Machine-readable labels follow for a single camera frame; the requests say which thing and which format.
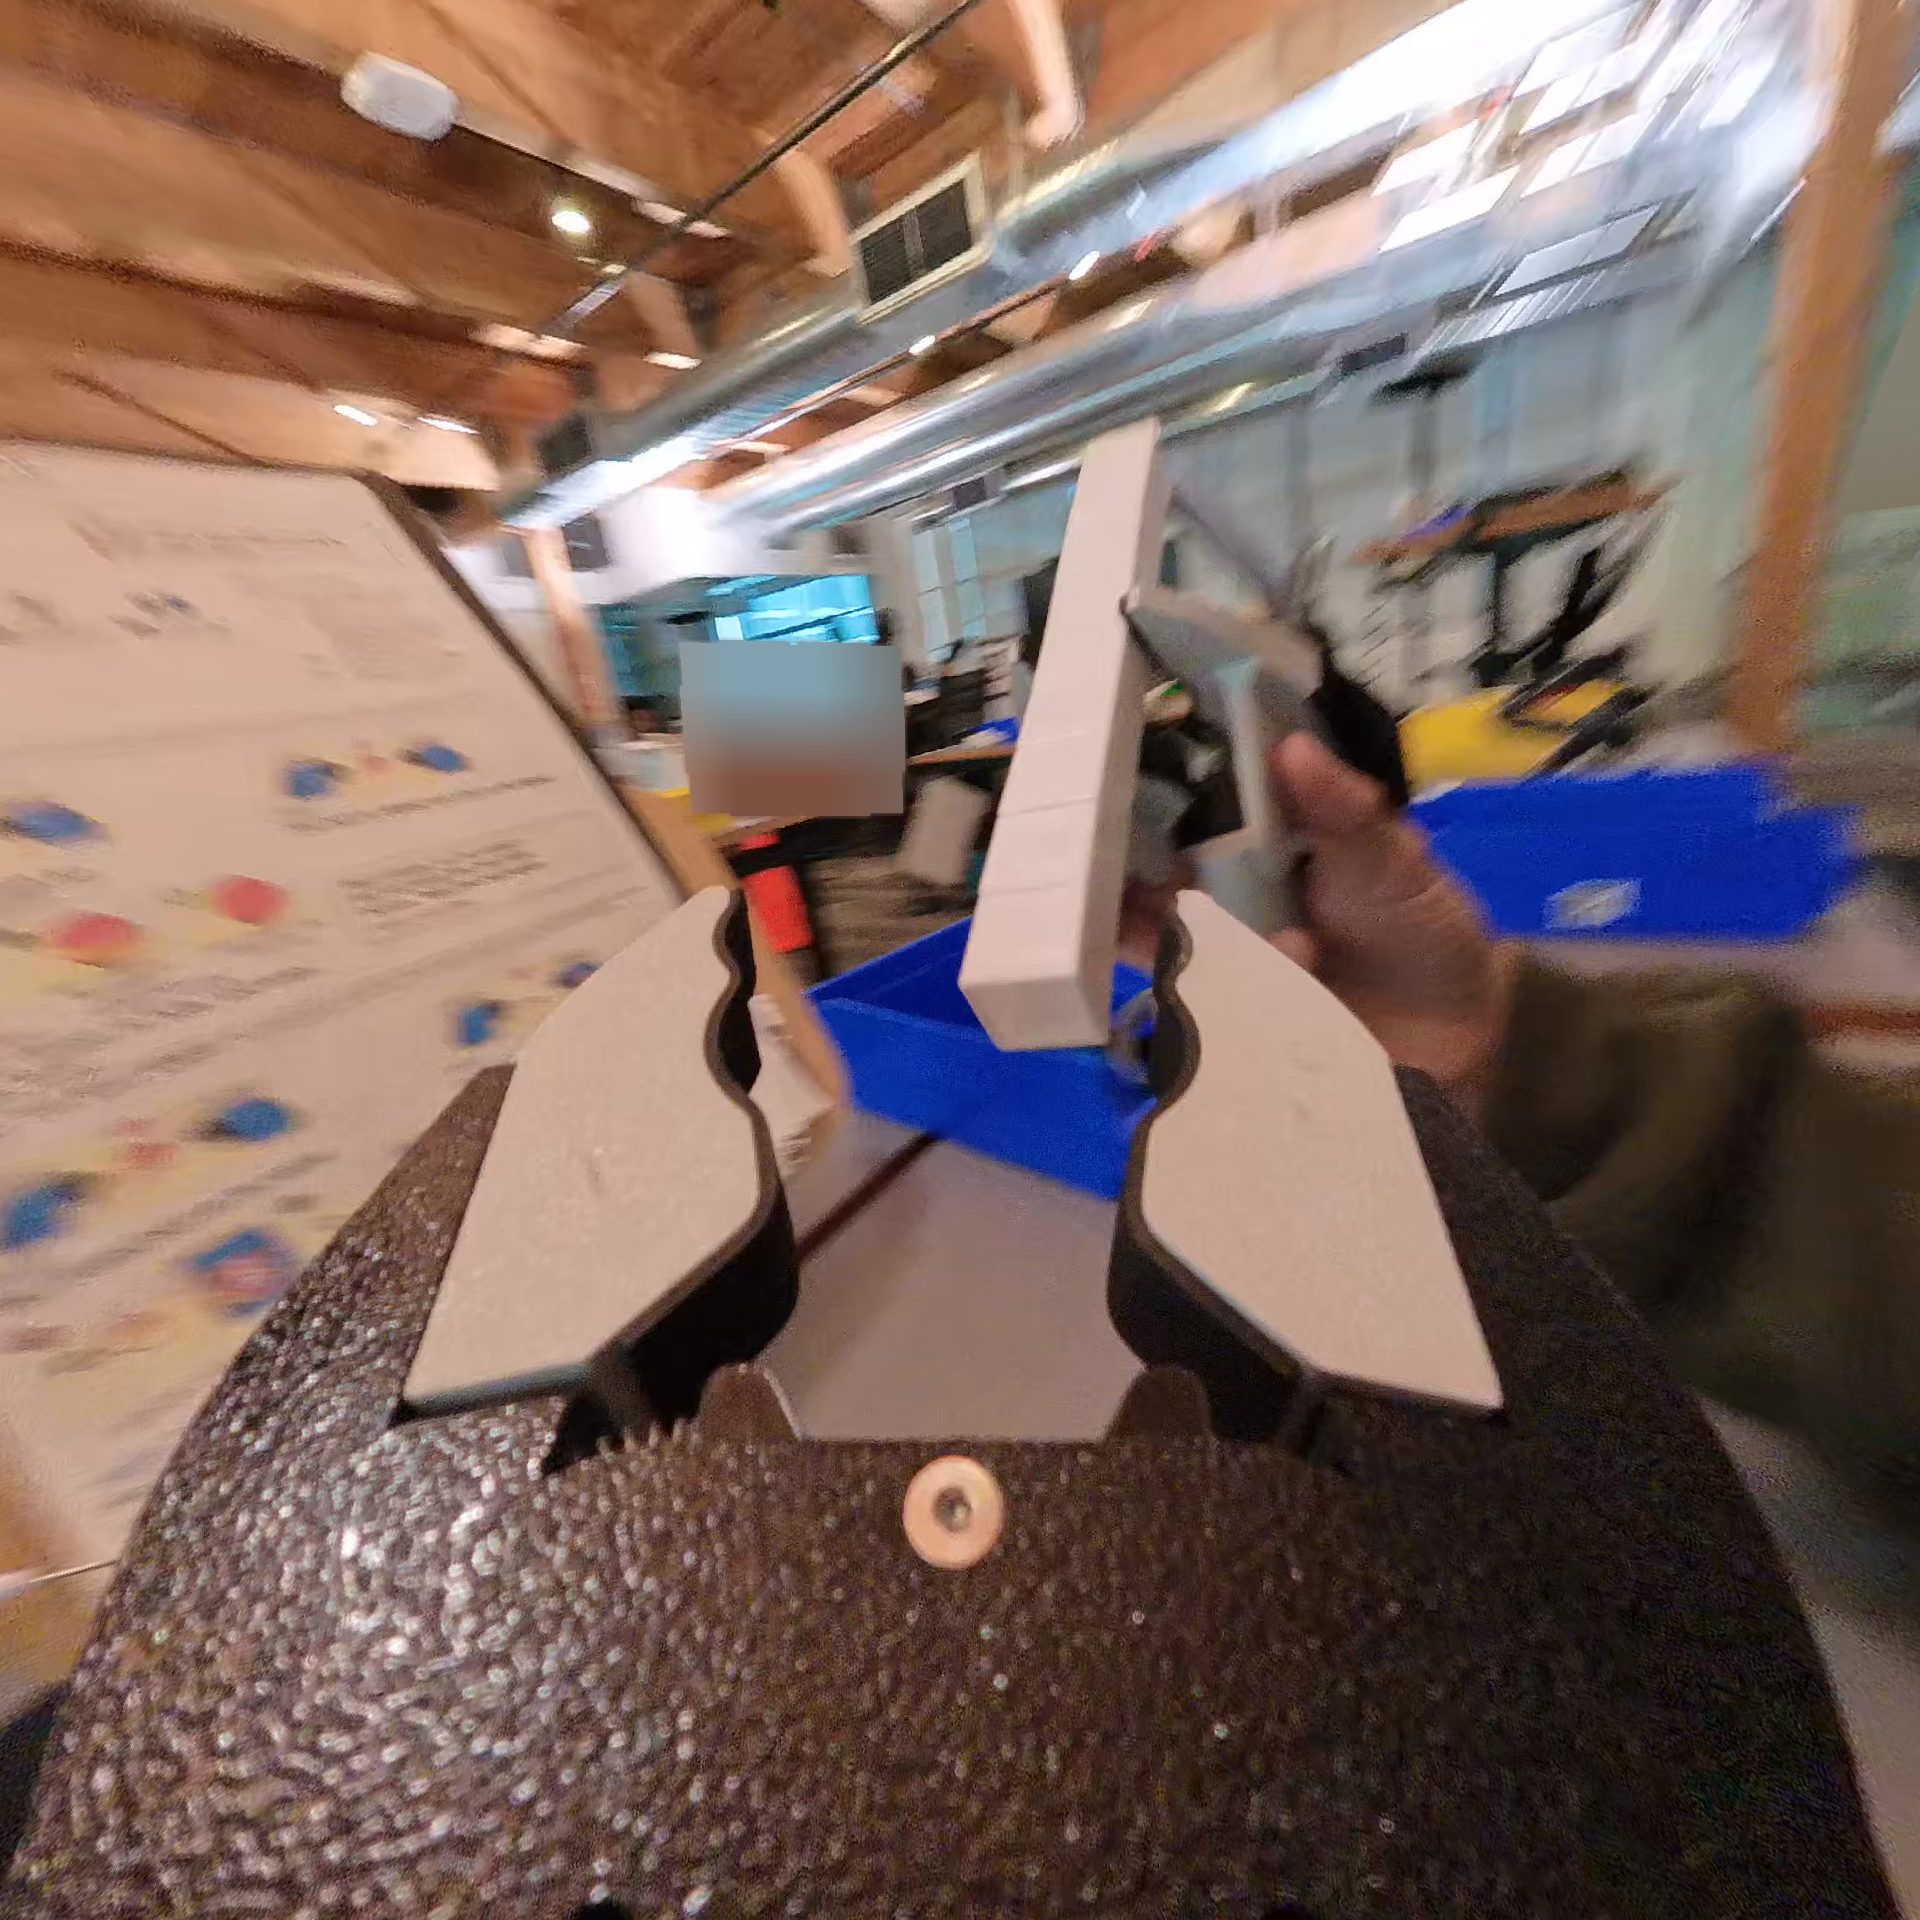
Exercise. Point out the person's right forearm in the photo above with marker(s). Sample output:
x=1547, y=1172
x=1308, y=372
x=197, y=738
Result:
x=1693, y=1184

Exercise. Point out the ceiling air vent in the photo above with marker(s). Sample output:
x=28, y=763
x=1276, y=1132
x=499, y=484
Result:
x=916, y=240

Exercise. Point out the white block bar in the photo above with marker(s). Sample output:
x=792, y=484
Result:
x=1072, y=750

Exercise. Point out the blue bin with white label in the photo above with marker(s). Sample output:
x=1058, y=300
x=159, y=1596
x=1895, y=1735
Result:
x=1634, y=839

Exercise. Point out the silver air duct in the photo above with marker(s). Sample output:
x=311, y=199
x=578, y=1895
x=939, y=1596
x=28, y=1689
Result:
x=975, y=406

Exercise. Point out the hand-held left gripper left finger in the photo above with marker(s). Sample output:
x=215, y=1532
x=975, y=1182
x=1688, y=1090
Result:
x=599, y=1184

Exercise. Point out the wooden post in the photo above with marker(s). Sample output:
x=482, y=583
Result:
x=1816, y=376

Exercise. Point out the instruction sheet board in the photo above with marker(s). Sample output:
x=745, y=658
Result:
x=271, y=902

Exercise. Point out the blue plastic bin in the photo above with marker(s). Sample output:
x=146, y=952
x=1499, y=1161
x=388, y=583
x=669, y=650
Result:
x=975, y=1079

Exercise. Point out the white smoke detector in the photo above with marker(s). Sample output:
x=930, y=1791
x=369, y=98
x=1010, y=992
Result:
x=399, y=92

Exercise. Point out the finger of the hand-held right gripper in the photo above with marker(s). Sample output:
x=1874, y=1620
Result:
x=1223, y=651

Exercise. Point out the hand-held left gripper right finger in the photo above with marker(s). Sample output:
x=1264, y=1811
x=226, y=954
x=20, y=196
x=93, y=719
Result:
x=1289, y=1200

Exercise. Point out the person's right hand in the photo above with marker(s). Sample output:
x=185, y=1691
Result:
x=1395, y=931

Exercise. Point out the yellow bin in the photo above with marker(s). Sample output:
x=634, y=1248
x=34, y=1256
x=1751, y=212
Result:
x=1516, y=735

